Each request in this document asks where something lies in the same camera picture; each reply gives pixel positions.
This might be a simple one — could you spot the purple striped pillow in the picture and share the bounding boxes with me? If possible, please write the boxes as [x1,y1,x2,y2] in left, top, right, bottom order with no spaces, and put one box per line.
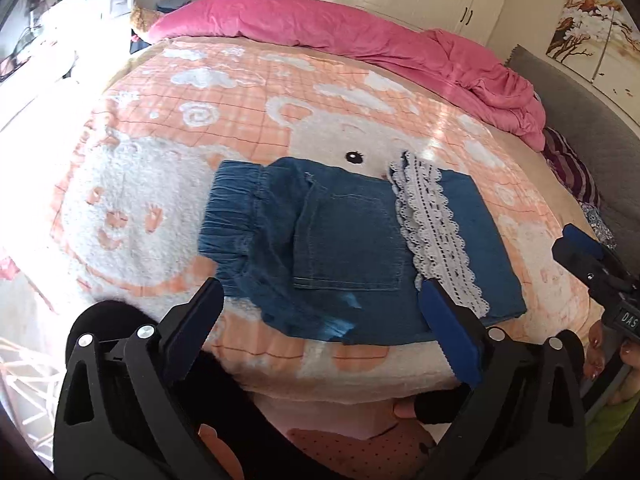
[542,127,602,211]

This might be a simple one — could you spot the green cloth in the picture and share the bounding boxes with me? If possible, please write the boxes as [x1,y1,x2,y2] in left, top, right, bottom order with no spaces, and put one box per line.
[587,400,640,466]

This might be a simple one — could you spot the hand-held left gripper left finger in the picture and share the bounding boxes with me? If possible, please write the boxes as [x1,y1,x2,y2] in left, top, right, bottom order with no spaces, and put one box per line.
[50,276,262,480]

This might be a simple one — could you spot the brown stuffed toy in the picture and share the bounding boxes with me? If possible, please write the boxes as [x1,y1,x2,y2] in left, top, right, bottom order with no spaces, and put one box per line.
[131,7,162,37]

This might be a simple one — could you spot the beige bed sheet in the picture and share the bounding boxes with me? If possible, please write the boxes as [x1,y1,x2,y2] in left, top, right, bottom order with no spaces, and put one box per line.
[490,125,608,261]

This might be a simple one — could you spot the pink duvet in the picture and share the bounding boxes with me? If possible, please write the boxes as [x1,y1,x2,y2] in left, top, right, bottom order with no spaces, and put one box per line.
[145,0,547,153]

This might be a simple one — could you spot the person's pink dotted clothing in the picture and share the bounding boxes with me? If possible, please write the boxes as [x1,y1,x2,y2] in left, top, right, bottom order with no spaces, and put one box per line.
[255,395,437,480]

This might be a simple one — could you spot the blue denim pants with lace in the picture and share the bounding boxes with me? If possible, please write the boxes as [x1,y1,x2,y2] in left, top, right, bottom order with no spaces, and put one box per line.
[197,150,528,347]

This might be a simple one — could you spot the floral patterned cloth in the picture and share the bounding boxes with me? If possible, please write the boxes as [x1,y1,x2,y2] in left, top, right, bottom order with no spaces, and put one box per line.
[582,205,619,249]

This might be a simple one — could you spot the white desk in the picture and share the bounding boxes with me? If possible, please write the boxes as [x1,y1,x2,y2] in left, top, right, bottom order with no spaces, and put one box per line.
[0,0,137,126]

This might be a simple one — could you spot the tree wall painting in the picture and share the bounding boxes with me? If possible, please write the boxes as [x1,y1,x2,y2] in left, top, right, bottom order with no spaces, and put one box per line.
[545,0,640,97]

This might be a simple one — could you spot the orange and white printed blanket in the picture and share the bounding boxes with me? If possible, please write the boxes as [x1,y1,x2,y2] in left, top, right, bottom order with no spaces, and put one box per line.
[50,35,607,406]

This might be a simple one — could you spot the person's right hand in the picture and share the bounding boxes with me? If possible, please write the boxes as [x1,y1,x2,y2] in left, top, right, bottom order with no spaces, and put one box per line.
[585,320,640,407]

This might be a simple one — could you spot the person's left hand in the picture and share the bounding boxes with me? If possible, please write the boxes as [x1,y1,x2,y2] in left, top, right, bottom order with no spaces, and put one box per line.
[197,422,222,449]

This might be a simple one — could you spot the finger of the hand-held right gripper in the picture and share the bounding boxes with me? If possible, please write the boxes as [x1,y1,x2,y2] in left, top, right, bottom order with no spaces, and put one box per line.
[561,223,609,262]
[551,236,622,307]

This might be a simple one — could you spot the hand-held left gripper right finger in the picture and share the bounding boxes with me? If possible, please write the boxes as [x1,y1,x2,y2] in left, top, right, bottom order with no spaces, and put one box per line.
[420,278,587,480]

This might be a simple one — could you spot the white lattice rack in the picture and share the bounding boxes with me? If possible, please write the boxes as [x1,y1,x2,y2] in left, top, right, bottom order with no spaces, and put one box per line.
[0,335,66,461]

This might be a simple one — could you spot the grey padded headboard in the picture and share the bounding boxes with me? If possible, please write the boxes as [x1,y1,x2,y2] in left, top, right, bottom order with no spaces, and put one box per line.
[505,45,640,271]

